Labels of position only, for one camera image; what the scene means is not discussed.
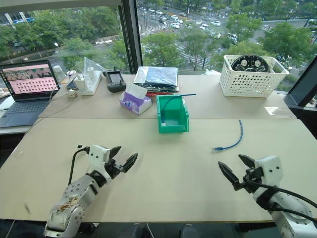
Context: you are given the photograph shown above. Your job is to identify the clear plastic bottle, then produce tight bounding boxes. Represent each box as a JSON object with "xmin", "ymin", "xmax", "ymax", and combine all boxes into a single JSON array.
[{"xmin": 53, "ymin": 65, "xmax": 65, "ymax": 85}]

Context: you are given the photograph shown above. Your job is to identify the purple tissue pack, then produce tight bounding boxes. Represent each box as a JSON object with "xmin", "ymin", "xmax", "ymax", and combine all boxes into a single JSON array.
[{"xmin": 119, "ymin": 83, "xmax": 153, "ymax": 116}]

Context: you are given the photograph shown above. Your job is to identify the black angled monitor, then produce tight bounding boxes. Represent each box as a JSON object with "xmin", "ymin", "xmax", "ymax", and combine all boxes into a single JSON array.
[{"xmin": 287, "ymin": 59, "xmax": 317, "ymax": 108}]

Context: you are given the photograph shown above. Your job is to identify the stack of bagged blue items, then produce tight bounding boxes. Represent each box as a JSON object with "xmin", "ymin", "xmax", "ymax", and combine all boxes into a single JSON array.
[{"xmin": 133, "ymin": 66, "xmax": 179, "ymax": 96}]

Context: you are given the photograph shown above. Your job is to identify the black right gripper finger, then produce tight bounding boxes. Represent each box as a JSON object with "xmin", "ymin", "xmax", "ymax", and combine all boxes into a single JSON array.
[
  {"xmin": 217, "ymin": 161, "xmax": 243, "ymax": 191},
  {"xmin": 238, "ymin": 154, "xmax": 257, "ymax": 170}
]

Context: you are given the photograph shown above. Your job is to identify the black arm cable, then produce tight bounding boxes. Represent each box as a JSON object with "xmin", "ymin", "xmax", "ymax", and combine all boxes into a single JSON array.
[
  {"xmin": 67, "ymin": 147, "xmax": 90, "ymax": 186},
  {"xmin": 243, "ymin": 176, "xmax": 317, "ymax": 221}
]

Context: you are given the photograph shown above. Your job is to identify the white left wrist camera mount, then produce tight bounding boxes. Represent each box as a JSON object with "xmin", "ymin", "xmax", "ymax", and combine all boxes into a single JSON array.
[{"xmin": 88, "ymin": 145, "xmax": 112, "ymax": 182}]

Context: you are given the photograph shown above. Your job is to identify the blue Ethernet cable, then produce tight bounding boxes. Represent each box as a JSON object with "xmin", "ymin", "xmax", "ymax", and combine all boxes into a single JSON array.
[
  {"xmin": 211, "ymin": 119, "xmax": 244, "ymax": 153},
  {"xmin": 160, "ymin": 93, "xmax": 197, "ymax": 126}
]

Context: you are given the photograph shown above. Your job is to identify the black handheld remote controller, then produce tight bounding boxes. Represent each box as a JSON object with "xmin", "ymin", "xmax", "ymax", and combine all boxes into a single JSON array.
[{"xmin": 106, "ymin": 67, "xmax": 127, "ymax": 93}]

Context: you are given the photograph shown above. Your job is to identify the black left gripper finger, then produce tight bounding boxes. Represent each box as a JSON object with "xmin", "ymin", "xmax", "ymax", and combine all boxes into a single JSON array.
[
  {"xmin": 109, "ymin": 146, "xmax": 122, "ymax": 163},
  {"xmin": 121, "ymin": 152, "xmax": 139, "ymax": 173}
]

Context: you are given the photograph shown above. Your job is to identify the white power strip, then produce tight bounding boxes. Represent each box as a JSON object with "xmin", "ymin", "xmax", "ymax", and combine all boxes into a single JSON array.
[{"xmin": 81, "ymin": 70, "xmax": 103, "ymax": 96}]

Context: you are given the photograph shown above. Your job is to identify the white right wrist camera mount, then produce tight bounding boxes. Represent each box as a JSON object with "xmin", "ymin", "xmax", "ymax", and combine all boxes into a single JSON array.
[{"xmin": 253, "ymin": 155, "xmax": 283, "ymax": 187}]

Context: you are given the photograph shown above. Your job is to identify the black round circuit disc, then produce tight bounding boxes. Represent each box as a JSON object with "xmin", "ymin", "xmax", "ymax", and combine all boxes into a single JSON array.
[{"xmin": 231, "ymin": 54, "xmax": 269, "ymax": 73}]

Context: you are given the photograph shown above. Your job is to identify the small phone on stand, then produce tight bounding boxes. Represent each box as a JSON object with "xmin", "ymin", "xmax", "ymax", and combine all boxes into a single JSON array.
[{"xmin": 65, "ymin": 70, "xmax": 78, "ymax": 90}]

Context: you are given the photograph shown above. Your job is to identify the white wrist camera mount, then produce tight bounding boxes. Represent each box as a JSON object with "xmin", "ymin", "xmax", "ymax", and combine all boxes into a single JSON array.
[
  {"xmin": 88, "ymin": 145, "xmax": 112, "ymax": 182},
  {"xmin": 253, "ymin": 155, "xmax": 283, "ymax": 187}
]

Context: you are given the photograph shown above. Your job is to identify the dark window frame post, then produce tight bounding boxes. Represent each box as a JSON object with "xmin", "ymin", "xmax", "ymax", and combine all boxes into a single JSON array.
[{"xmin": 118, "ymin": 0, "xmax": 144, "ymax": 75}]

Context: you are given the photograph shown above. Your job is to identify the open dark laptop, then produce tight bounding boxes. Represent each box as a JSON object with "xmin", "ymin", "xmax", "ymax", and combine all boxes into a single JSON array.
[{"xmin": 0, "ymin": 59, "xmax": 61, "ymax": 128}]

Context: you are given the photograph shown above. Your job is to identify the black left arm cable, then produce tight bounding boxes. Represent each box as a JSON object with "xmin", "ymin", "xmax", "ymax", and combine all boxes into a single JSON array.
[{"xmin": 67, "ymin": 147, "xmax": 90, "ymax": 186}]

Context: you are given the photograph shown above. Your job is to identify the thin white cable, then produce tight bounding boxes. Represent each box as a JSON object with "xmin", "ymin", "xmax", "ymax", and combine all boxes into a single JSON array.
[{"xmin": 49, "ymin": 71, "xmax": 85, "ymax": 113}]

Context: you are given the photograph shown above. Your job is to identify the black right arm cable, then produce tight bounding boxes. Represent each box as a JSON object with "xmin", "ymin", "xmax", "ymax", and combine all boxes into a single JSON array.
[{"xmin": 243, "ymin": 176, "xmax": 317, "ymax": 221}]

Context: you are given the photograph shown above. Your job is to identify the green plastic bin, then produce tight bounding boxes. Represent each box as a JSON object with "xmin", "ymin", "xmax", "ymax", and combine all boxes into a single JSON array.
[{"xmin": 156, "ymin": 95, "xmax": 191, "ymax": 134}]

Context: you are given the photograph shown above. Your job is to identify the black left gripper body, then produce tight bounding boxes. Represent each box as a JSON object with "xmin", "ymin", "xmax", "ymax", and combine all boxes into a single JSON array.
[{"xmin": 104, "ymin": 159, "xmax": 124, "ymax": 180}]

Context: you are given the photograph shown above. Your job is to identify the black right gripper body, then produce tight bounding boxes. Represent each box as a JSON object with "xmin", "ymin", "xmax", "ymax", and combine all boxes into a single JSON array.
[{"xmin": 239, "ymin": 167, "xmax": 264, "ymax": 194}]

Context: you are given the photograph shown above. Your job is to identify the white perforated plastic basket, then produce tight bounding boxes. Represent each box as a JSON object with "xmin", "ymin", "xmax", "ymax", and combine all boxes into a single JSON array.
[{"xmin": 219, "ymin": 55, "xmax": 290, "ymax": 98}]

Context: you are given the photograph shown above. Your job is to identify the white crumpled plastic bag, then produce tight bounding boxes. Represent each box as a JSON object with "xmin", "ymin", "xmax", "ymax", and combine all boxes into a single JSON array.
[{"xmin": 202, "ymin": 68, "xmax": 221, "ymax": 76}]

